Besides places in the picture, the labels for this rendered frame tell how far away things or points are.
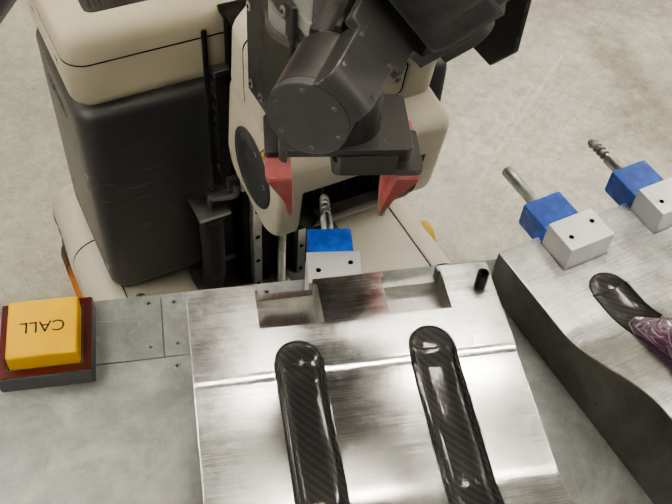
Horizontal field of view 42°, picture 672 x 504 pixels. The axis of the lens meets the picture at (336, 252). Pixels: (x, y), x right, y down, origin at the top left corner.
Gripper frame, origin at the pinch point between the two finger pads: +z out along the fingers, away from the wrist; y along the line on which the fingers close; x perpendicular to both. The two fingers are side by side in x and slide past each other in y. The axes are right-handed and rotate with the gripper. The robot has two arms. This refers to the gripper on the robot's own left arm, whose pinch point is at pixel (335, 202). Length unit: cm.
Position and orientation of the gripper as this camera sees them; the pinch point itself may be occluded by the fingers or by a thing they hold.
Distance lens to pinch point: 74.6
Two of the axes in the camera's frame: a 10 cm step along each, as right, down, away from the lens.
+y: 9.9, -0.2, 1.0
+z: -0.7, 6.5, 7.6
